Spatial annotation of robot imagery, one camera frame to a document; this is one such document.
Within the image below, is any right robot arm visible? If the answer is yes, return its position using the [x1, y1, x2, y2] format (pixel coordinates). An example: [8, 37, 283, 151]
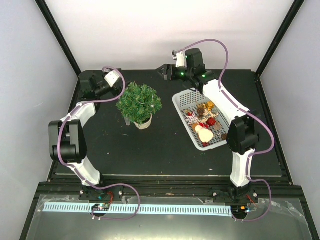
[156, 64, 260, 202]

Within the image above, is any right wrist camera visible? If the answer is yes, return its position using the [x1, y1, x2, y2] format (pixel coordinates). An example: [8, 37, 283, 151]
[172, 48, 205, 68]

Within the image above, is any white slotted cable duct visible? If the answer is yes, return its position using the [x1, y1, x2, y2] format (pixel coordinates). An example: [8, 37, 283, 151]
[42, 202, 232, 217]

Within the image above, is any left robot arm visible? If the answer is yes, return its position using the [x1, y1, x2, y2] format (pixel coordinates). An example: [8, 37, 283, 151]
[48, 66, 127, 200]

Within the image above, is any brown pine cone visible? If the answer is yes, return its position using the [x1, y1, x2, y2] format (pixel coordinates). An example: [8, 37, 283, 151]
[221, 133, 228, 141]
[196, 107, 206, 118]

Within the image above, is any clear battery box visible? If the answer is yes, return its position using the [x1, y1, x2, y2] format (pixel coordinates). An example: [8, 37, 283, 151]
[124, 117, 132, 126]

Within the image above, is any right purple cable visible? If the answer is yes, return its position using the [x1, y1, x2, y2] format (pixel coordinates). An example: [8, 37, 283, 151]
[183, 38, 276, 223]

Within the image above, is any white snowman ornament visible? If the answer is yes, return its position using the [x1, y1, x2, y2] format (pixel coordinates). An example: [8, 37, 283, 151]
[194, 125, 215, 143]

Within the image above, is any gold foil gift box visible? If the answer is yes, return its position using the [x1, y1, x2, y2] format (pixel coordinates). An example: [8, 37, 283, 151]
[203, 101, 215, 111]

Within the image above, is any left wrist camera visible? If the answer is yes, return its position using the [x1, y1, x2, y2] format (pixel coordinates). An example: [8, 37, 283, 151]
[104, 70, 121, 88]

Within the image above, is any burlap sack ornament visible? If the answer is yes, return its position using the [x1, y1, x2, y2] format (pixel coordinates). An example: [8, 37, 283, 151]
[213, 121, 222, 131]

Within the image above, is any silver red star ornament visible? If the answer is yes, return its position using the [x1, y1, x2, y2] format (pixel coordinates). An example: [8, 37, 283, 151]
[186, 112, 199, 125]

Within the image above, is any wooden merry christmas sign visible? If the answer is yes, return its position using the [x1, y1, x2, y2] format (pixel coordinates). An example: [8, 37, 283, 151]
[203, 109, 220, 120]

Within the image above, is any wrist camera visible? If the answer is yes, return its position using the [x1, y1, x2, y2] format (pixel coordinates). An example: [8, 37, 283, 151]
[104, 70, 121, 88]
[172, 48, 205, 68]

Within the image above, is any black aluminium frame rail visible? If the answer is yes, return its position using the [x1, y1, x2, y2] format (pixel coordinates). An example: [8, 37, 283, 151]
[35, 175, 306, 201]

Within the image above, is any small green christmas tree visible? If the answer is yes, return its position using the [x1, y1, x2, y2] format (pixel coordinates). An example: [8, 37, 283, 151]
[116, 82, 163, 125]

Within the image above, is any white tree pot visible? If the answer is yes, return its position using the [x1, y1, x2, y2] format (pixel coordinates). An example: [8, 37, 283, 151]
[134, 114, 153, 130]

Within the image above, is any white plastic basket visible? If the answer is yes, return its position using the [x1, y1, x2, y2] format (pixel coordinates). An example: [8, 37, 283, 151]
[172, 89, 230, 151]

